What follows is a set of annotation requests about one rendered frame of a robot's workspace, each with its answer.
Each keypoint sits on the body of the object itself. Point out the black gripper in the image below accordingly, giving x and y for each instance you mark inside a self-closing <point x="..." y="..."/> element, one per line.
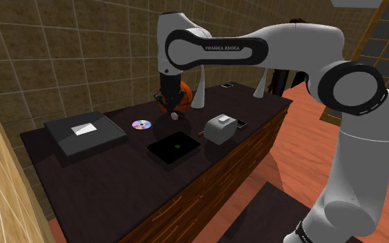
<point x="170" y="86"/>

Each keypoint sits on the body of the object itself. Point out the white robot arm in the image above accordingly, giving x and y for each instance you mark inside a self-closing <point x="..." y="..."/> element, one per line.
<point x="302" y="43"/>

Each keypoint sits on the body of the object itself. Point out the orange basketball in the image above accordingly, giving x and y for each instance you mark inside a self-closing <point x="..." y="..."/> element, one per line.
<point x="185" y="99"/>

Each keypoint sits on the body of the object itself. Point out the small white block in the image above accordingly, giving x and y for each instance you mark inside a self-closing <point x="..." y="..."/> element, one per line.
<point x="174" y="116"/>

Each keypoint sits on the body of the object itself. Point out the white slender flared stand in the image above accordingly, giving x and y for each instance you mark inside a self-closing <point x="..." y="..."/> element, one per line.
<point x="199" y="96"/>
<point x="261" y="89"/>

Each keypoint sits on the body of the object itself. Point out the shiny compact disc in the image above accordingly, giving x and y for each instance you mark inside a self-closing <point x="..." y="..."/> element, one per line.
<point x="141" y="125"/>

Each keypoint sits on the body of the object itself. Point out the red pen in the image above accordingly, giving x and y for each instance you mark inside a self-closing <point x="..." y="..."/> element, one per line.
<point x="201" y="133"/>

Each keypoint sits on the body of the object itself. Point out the black tablet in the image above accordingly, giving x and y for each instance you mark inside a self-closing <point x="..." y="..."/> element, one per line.
<point x="172" y="148"/>

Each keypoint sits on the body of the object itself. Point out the grey rounded small appliance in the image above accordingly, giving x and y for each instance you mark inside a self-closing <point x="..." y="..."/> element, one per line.
<point x="219" y="129"/>

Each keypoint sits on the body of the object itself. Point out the black phone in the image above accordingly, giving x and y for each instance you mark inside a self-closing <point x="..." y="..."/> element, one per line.
<point x="227" y="85"/>
<point x="241" y="123"/>

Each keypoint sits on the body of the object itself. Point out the black box with white label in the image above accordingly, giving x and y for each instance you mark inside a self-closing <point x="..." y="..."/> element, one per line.
<point x="89" y="139"/>

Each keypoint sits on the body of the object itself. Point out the dark wooden desk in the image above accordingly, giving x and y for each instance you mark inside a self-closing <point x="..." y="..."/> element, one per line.
<point x="113" y="188"/>

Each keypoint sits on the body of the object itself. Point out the dark robot stand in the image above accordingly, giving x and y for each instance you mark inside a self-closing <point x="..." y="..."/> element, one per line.
<point x="268" y="215"/>

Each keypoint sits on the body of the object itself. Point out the wooden lattice window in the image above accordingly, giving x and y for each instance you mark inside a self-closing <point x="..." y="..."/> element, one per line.
<point x="388" y="37"/>

